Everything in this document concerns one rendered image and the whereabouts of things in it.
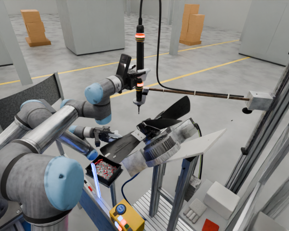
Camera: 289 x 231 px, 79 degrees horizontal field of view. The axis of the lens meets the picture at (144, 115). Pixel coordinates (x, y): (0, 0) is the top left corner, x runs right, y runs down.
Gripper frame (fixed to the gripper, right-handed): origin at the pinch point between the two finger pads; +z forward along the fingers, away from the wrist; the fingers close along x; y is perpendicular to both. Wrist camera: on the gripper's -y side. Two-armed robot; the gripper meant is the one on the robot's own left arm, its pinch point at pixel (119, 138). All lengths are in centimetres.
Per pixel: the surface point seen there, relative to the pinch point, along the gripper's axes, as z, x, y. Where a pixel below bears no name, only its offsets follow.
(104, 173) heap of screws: -12.2, 33.6, -1.9
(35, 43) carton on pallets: -509, 45, 609
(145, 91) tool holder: 15.1, -35.2, -1.5
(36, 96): -139, 28, 103
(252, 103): 70, -36, -5
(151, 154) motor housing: 21.6, 6.9, -3.7
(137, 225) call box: 20, 15, -45
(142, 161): 16.0, 15.6, -1.9
